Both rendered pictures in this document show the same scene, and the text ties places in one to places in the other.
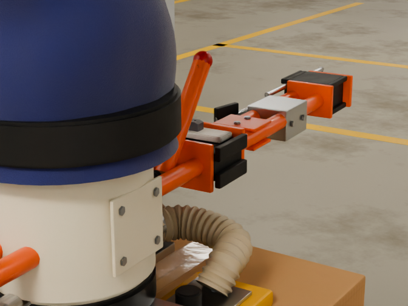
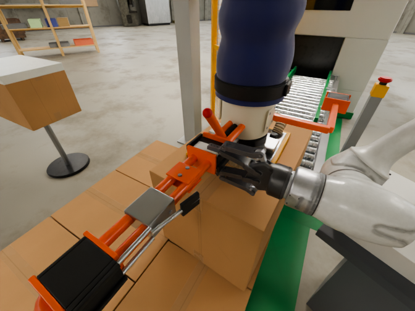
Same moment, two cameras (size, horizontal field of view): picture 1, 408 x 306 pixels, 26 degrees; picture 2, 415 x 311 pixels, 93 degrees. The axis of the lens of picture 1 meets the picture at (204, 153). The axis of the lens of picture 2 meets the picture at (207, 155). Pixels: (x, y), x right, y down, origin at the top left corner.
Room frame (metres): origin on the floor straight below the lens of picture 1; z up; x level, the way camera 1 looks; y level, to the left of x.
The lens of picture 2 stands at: (1.44, 0.00, 1.40)
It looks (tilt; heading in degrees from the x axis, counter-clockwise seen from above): 38 degrees down; 180
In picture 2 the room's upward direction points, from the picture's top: straight up
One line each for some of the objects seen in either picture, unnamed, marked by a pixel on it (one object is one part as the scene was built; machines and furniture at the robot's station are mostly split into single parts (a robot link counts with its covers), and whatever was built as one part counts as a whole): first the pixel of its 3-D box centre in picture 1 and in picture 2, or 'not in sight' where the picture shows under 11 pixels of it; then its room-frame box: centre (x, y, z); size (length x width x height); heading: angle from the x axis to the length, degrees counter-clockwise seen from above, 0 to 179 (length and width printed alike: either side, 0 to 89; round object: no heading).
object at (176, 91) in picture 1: (60, 110); (251, 82); (0.81, 0.14, 1.20); 0.23 x 0.23 x 0.04
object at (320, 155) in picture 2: not in sight; (328, 114); (-0.37, 1.19, 0.50); 2.31 x 0.05 x 0.19; 150
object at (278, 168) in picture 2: not in sight; (267, 176); (1.12, 0.14, 1.08); 0.09 x 0.07 x 0.08; 60
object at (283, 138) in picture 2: not in sight; (267, 148); (0.86, 0.21, 0.98); 0.34 x 0.10 x 0.05; 149
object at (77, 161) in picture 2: not in sight; (55, 141); (-0.15, -1.49, 0.31); 0.40 x 0.40 x 0.62
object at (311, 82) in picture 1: (319, 93); (81, 273); (1.33, -0.18, 1.09); 0.08 x 0.07 x 0.05; 149
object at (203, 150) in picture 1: (199, 154); (209, 152); (1.03, 0.01, 1.08); 0.10 x 0.08 x 0.06; 59
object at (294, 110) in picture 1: (277, 117); (151, 211); (1.21, -0.10, 1.08); 0.07 x 0.07 x 0.04; 59
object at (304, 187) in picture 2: not in sight; (301, 189); (1.16, 0.20, 1.08); 0.09 x 0.06 x 0.09; 150
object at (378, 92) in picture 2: not in sight; (346, 150); (0.24, 1.05, 0.50); 0.07 x 0.07 x 1.00; 60
